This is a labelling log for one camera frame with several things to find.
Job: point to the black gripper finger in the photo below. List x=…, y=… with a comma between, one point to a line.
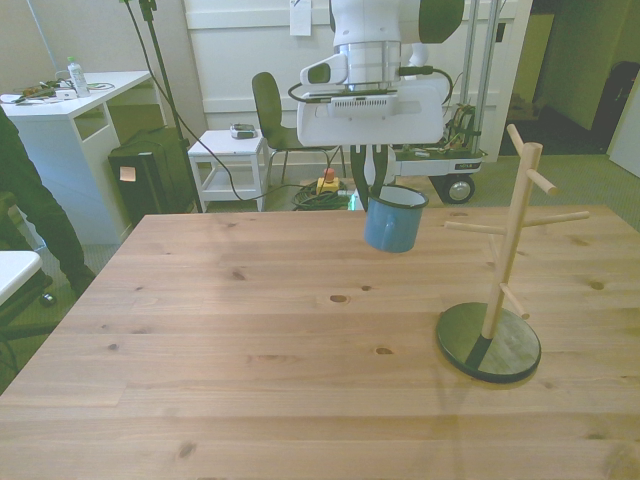
x=380, y=167
x=360, y=172

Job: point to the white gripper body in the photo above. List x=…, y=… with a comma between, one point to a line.
x=370, y=127

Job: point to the blue enamel mug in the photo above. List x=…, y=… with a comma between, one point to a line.
x=392, y=225

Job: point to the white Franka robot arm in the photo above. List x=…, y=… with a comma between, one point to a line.
x=365, y=25

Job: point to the wooden mug tree, black base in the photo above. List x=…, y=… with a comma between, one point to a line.
x=507, y=250

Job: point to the yellow emergency stop button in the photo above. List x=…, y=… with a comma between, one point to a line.
x=328, y=182

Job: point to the wheeled robot cart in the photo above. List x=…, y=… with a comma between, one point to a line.
x=460, y=167

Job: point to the dark wooden chair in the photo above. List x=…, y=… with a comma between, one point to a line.
x=267, y=105

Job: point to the small device on stool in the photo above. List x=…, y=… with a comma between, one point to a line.
x=243, y=131

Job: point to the white paper sheet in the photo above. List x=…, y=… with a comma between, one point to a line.
x=301, y=17

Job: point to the white stool table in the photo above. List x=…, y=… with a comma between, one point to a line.
x=230, y=147

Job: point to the black tripod stand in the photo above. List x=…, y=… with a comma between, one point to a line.
x=167, y=100

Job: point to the orange sticky note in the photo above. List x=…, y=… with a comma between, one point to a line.
x=128, y=173

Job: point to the clear plastic bottle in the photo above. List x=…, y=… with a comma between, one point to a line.
x=79, y=77

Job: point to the white desk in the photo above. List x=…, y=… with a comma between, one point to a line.
x=55, y=145

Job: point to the desk clutter of tools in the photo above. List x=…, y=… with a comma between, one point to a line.
x=45, y=92

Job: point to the person in dark clothes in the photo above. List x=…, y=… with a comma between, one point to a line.
x=35, y=210

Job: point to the white office chair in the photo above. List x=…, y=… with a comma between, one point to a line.
x=15, y=272

